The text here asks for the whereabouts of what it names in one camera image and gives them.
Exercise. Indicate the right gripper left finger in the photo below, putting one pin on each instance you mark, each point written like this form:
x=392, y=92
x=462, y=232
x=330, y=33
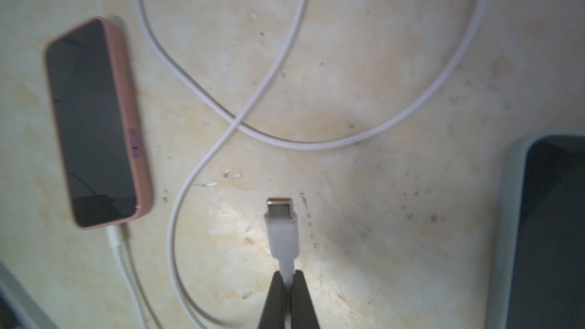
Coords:
x=276, y=305

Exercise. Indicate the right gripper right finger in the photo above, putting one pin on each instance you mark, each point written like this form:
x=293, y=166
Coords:
x=302, y=312

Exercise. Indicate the light green case phone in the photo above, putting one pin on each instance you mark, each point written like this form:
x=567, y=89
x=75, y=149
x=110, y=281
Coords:
x=537, y=276

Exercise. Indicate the pink case phone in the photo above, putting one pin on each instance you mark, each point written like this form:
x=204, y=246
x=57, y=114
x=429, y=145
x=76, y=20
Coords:
x=98, y=125

